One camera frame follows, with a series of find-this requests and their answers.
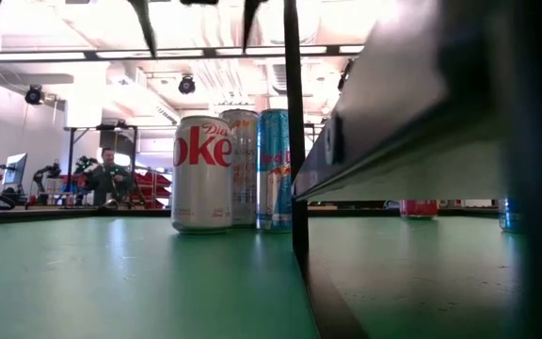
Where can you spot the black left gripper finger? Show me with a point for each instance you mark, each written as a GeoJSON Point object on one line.
{"type": "Point", "coordinates": [251, 19]}
{"type": "Point", "coordinates": [146, 23]}

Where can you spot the red storage bins rack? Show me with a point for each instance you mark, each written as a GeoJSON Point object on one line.
{"type": "Point", "coordinates": [151, 188]}

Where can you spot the blue silver Red Bull can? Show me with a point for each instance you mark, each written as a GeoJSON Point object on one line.
{"type": "Point", "coordinates": [508, 216]}
{"type": "Point", "coordinates": [273, 198]}

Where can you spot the black ceiling-mounted camera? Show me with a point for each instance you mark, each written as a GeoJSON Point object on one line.
{"type": "Point", "coordinates": [186, 85]}
{"type": "Point", "coordinates": [34, 95]}
{"type": "Point", "coordinates": [345, 75]}

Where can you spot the black foreground frame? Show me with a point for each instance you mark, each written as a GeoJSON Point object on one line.
{"type": "Point", "coordinates": [393, 117]}

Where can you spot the black overhead crossbar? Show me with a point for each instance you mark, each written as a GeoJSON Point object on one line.
{"type": "Point", "coordinates": [210, 52]}

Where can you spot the silver Diet Coke can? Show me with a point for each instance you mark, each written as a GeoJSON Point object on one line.
{"type": "Point", "coordinates": [202, 188]}

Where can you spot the red soda can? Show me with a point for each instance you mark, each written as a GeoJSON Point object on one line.
{"type": "Point", "coordinates": [419, 209]}

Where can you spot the Celsius energy drink can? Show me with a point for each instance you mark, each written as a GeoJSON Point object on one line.
{"type": "Point", "coordinates": [245, 188]}

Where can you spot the computer monitor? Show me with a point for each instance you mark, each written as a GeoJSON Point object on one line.
{"type": "Point", "coordinates": [15, 169]}

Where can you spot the black workstation frame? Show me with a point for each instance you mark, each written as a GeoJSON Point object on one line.
{"type": "Point", "coordinates": [70, 165]}

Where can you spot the silver shelf bolt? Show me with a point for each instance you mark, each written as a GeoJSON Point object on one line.
{"type": "Point", "coordinates": [334, 141]}

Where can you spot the person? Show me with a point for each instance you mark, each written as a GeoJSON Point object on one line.
{"type": "Point", "coordinates": [108, 181]}

